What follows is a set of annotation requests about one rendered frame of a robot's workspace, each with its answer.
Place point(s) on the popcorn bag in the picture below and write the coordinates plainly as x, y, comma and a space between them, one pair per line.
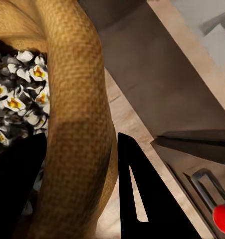
81, 162

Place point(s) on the oven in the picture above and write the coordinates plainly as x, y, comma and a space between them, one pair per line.
198, 167

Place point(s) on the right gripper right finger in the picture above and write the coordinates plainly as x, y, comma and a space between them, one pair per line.
166, 218

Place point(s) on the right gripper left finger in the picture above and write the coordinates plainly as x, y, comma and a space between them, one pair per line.
19, 167

